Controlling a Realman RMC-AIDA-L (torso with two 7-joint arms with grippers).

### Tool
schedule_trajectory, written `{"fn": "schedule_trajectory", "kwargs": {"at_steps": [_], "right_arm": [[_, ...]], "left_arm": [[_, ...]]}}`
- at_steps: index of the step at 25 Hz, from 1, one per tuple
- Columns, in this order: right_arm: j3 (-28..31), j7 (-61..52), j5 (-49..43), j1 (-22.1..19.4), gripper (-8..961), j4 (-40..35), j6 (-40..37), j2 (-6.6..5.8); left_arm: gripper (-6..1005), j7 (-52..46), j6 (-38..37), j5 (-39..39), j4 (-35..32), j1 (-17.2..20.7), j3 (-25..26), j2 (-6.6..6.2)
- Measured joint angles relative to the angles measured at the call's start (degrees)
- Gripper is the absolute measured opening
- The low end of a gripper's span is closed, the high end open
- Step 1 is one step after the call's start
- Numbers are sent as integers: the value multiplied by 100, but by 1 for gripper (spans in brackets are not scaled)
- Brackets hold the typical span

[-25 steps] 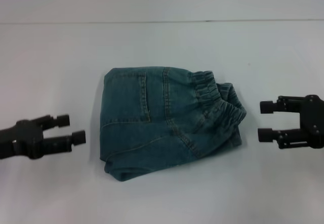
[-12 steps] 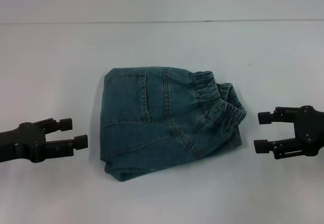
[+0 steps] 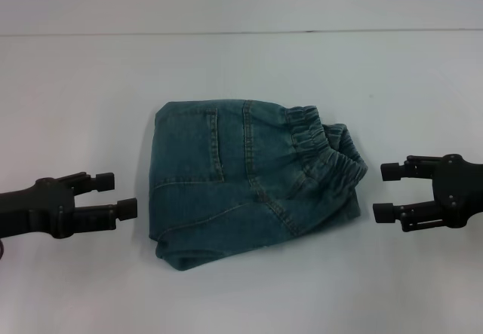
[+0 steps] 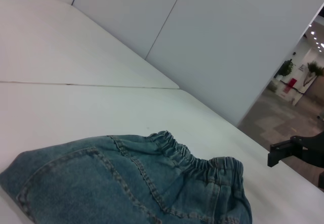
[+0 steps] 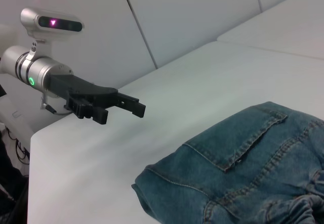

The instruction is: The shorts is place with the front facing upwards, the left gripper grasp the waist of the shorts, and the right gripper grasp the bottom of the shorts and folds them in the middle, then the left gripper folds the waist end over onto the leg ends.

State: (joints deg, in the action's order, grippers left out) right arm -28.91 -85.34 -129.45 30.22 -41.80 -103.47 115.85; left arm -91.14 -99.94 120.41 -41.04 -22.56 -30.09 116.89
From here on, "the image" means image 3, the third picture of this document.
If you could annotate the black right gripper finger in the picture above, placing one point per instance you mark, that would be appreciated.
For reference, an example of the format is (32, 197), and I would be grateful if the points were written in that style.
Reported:
(415, 217)
(411, 170)

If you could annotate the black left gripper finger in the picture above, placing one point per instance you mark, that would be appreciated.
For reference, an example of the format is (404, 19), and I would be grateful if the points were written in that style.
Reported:
(98, 183)
(98, 217)

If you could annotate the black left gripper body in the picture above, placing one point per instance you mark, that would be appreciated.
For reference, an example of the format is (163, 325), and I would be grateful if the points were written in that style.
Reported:
(37, 209)

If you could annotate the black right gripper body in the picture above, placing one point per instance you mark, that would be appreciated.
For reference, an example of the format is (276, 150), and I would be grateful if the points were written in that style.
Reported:
(464, 190)

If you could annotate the blue denim shorts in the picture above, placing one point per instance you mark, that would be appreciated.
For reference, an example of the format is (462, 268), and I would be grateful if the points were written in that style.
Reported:
(245, 198)

